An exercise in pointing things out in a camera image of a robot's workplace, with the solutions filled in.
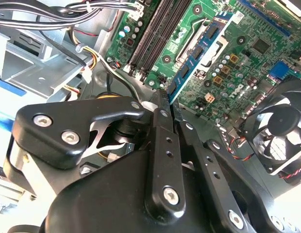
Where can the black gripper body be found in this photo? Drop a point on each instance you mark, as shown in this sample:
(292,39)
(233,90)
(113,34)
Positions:
(104,201)

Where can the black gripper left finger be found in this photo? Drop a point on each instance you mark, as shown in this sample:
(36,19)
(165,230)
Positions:
(68,114)

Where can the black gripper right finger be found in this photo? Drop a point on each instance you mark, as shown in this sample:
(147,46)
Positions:
(212,167)

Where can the blue RAM stick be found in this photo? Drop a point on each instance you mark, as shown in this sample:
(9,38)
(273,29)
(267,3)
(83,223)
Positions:
(197,52)

